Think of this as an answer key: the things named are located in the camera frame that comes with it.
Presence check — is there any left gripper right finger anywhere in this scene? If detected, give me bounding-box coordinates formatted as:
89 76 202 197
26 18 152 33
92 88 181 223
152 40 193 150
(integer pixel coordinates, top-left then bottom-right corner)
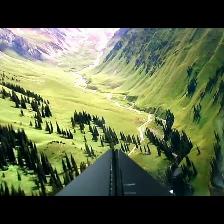
115 149 175 197

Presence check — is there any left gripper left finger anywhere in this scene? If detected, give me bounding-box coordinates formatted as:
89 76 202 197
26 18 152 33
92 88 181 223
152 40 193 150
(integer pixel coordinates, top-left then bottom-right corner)
55 148 116 197

